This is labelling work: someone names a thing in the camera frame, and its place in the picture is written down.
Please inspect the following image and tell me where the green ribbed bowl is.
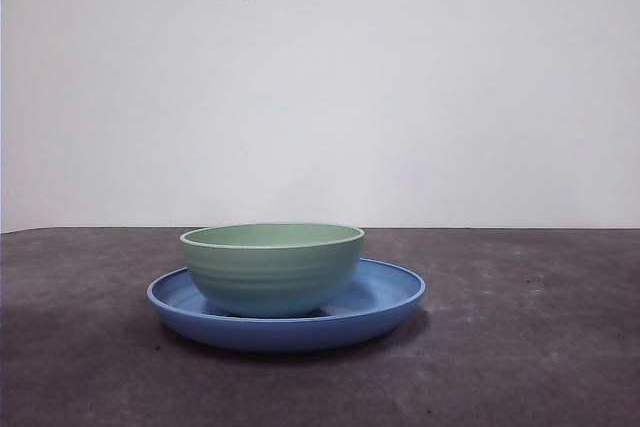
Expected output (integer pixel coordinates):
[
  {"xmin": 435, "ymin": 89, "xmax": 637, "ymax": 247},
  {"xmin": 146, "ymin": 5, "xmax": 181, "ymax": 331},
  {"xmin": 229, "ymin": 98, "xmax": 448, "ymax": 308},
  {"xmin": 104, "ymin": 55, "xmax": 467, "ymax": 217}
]
[{"xmin": 179, "ymin": 222, "xmax": 366, "ymax": 319}]

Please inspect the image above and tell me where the blue round plate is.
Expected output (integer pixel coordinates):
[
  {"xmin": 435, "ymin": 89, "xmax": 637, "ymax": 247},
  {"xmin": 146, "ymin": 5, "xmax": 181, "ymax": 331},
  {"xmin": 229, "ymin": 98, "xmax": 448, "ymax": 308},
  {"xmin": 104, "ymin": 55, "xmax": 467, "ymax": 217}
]
[{"xmin": 146, "ymin": 256, "xmax": 428, "ymax": 353}]

